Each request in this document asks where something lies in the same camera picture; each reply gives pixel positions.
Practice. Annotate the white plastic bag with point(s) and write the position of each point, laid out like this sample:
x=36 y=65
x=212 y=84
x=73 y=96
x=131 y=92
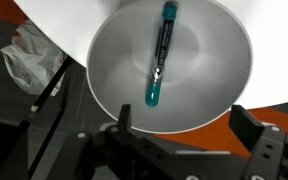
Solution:
x=30 y=63

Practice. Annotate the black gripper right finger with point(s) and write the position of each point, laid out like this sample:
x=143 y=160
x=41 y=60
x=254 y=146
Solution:
x=245 y=125

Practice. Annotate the white round bowl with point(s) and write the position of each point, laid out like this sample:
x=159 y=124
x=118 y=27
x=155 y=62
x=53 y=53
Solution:
x=204 y=86

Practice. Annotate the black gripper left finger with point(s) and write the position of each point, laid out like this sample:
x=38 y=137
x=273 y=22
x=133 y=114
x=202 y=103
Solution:
x=124 y=116

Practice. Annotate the black tripod stand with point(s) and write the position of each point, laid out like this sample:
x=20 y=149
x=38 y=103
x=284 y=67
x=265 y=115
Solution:
x=50 y=86

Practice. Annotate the teal and black marker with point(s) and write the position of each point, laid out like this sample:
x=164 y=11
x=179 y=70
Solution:
x=160 y=50

